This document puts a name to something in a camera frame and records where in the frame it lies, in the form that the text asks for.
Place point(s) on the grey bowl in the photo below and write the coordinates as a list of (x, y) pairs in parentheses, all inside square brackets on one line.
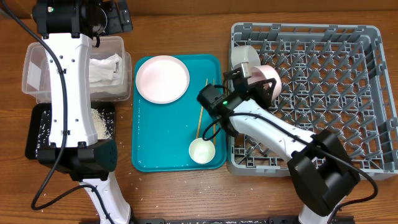
[(244, 54)]

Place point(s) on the teal plastic serving tray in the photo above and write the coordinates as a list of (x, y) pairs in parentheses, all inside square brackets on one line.
[(161, 134)]

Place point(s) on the small white cup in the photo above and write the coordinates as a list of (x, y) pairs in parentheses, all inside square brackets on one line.
[(201, 151)]

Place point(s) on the white napkin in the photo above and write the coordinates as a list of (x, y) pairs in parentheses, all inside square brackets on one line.
[(105, 72)]

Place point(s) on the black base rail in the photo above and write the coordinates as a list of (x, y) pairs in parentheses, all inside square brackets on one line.
[(269, 220)]

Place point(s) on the cooked rice pile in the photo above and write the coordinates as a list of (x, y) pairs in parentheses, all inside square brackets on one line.
[(103, 119)]

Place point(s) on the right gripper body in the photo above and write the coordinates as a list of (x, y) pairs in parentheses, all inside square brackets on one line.
[(248, 92)]

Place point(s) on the wooden chopstick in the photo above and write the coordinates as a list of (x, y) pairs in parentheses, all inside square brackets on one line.
[(200, 117), (214, 126)]

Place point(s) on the grey dishwasher rack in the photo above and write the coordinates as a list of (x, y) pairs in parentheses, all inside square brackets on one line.
[(334, 77)]

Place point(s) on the large white plate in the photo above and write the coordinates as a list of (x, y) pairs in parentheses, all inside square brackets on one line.
[(162, 79)]

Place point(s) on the small pink plate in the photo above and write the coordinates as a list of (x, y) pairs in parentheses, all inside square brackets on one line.
[(265, 72)]

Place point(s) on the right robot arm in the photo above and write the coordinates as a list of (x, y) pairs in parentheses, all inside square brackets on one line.
[(321, 170)]

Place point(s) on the black plastic tray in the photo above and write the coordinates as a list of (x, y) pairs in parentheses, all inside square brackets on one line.
[(35, 123)]

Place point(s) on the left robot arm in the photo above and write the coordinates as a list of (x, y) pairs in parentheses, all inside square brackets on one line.
[(69, 31)]

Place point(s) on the clear plastic waste bin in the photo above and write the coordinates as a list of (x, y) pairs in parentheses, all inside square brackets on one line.
[(36, 78)]

